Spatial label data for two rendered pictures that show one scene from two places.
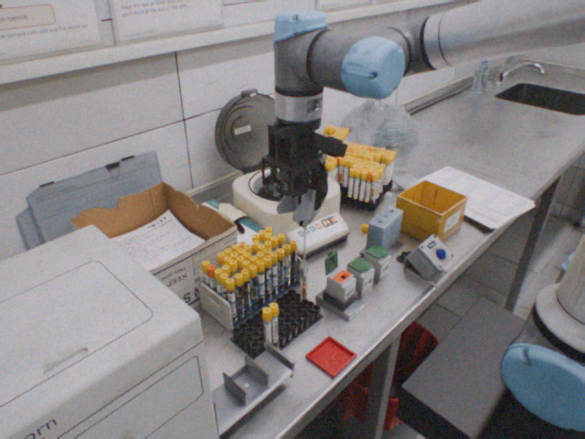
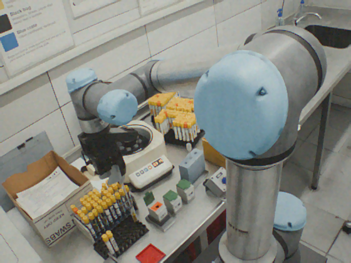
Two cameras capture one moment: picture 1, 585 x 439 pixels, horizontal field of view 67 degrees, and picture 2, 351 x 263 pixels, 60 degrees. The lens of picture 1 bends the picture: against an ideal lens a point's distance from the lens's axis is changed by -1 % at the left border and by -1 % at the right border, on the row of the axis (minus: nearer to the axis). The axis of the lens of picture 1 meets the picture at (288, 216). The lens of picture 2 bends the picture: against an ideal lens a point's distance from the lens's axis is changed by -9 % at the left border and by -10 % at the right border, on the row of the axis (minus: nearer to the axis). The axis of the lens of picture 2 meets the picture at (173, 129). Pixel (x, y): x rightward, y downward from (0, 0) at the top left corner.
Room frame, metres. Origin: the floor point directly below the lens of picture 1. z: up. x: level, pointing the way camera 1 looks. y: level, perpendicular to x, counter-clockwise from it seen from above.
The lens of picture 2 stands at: (-0.01, -0.27, 1.74)
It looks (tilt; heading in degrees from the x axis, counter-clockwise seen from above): 35 degrees down; 5
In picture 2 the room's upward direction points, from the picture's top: 10 degrees counter-clockwise
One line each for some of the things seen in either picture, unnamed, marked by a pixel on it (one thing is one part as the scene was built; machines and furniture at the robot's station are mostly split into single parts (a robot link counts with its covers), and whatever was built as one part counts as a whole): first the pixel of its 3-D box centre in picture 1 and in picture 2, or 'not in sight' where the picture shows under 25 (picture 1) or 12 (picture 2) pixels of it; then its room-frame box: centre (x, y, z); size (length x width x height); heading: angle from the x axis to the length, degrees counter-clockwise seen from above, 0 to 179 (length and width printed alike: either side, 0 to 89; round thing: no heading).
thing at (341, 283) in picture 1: (340, 287); (158, 212); (0.71, -0.11, 0.92); 0.05 x 0.04 x 0.06; 48
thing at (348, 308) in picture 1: (339, 297); (159, 217); (0.71, -0.11, 0.89); 0.09 x 0.05 x 0.04; 48
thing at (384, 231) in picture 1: (383, 233); (192, 168); (0.90, -0.23, 0.92); 0.10 x 0.07 x 0.10; 142
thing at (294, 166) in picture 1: (294, 154); (99, 146); (0.67, -0.01, 1.24); 0.09 x 0.08 x 0.12; 136
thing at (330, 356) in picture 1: (331, 356); (150, 255); (0.57, -0.08, 0.88); 0.07 x 0.07 x 0.01; 46
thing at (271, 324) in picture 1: (277, 306); (116, 229); (0.64, 0.02, 0.93); 0.17 x 0.09 x 0.11; 136
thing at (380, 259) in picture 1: (377, 263); (185, 190); (0.80, -0.20, 0.91); 0.05 x 0.04 x 0.07; 46
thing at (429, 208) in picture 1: (430, 212); (226, 146); (1.00, -0.37, 0.92); 0.13 x 0.13 x 0.10; 43
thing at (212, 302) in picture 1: (252, 283); (106, 212); (0.74, 0.08, 0.91); 0.20 x 0.10 x 0.07; 136
